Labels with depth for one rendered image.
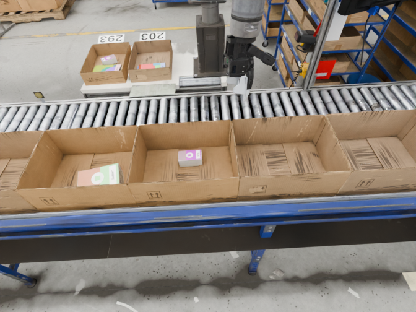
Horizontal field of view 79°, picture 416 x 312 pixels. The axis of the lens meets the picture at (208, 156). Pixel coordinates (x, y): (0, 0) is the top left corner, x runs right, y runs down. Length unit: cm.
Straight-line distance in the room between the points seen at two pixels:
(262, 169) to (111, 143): 68
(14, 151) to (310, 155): 133
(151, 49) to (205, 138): 120
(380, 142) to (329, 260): 93
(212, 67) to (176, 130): 84
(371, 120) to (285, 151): 38
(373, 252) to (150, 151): 163
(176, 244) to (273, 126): 69
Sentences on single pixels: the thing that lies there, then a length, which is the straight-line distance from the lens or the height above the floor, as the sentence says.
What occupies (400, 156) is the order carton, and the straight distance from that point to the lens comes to 138.
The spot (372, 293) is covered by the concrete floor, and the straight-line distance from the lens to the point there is 204.
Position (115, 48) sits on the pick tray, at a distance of 222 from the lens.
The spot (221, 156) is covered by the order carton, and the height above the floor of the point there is 89.
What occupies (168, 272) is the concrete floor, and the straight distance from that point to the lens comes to 186.
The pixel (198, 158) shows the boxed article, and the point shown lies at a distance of 108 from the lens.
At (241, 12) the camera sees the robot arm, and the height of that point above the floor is 149.
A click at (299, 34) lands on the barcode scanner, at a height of 109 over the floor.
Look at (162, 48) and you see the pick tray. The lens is 216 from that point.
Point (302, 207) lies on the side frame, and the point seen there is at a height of 91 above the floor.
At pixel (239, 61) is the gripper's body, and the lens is 83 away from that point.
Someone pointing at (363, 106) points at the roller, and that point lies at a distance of 181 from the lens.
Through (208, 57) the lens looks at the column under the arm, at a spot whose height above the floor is 88.
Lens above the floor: 178
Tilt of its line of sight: 51 degrees down
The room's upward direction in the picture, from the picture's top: 3 degrees counter-clockwise
